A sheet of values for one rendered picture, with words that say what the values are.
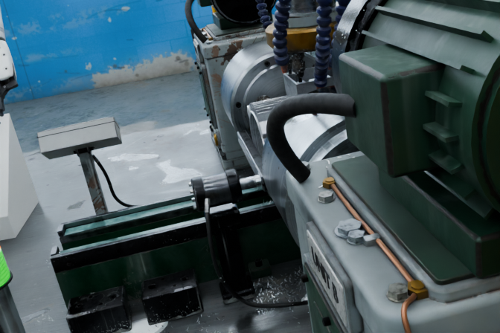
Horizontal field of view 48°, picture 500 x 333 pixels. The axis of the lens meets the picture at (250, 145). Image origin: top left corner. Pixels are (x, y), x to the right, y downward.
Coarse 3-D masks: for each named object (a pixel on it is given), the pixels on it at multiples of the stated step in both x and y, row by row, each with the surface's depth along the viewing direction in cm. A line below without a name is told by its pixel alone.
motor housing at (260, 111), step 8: (288, 96) 108; (256, 104) 107; (264, 104) 106; (272, 104) 105; (256, 112) 104; (264, 112) 104; (256, 120) 104; (264, 120) 104; (256, 128) 116; (256, 136) 117; (256, 144) 117
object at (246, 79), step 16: (256, 48) 130; (240, 64) 127; (256, 64) 121; (272, 64) 122; (224, 80) 134; (240, 80) 122; (256, 80) 122; (272, 80) 122; (224, 96) 132; (240, 96) 123; (256, 96) 123; (272, 96) 124; (240, 112) 124; (240, 128) 125
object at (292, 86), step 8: (288, 72) 111; (304, 72) 111; (312, 72) 112; (328, 72) 112; (288, 80) 107; (296, 80) 111; (304, 80) 112; (312, 80) 102; (328, 80) 102; (288, 88) 109; (296, 88) 102; (304, 88) 102; (312, 88) 102
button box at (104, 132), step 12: (96, 120) 125; (108, 120) 125; (48, 132) 124; (60, 132) 124; (72, 132) 124; (84, 132) 124; (96, 132) 124; (108, 132) 125; (120, 132) 131; (48, 144) 123; (60, 144) 123; (72, 144) 123; (84, 144) 124; (96, 144) 126; (108, 144) 129; (48, 156) 126; (60, 156) 129
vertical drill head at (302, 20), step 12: (300, 0) 98; (312, 0) 98; (300, 12) 99; (312, 12) 98; (336, 12) 98; (300, 24) 98; (312, 24) 97; (288, 36) 97; (300, 36) 96; (312, 36) 96; (288, 48) 98; (300, 48) 97; (312, 48) 97; (300, 60) 101; (300, 72) 101
